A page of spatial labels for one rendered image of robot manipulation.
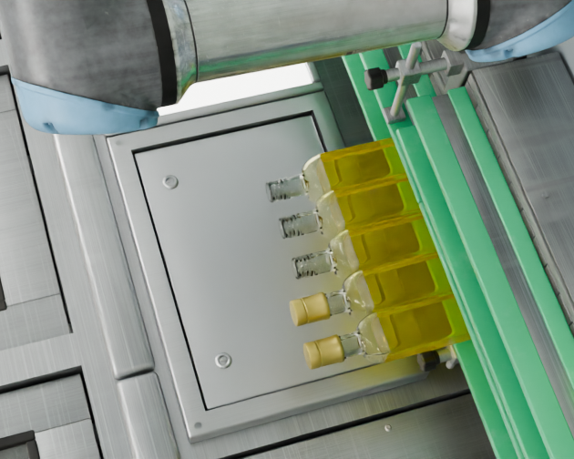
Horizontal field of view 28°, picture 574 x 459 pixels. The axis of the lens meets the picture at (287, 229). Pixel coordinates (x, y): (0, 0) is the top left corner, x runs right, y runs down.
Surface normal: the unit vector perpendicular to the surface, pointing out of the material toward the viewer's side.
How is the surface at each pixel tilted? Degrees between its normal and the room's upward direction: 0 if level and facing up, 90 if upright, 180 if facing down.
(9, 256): 90
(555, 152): 90
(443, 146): 90
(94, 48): 91
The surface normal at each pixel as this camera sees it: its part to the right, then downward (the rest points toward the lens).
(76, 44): 0.18, 0.22
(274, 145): 0.08, -0.43
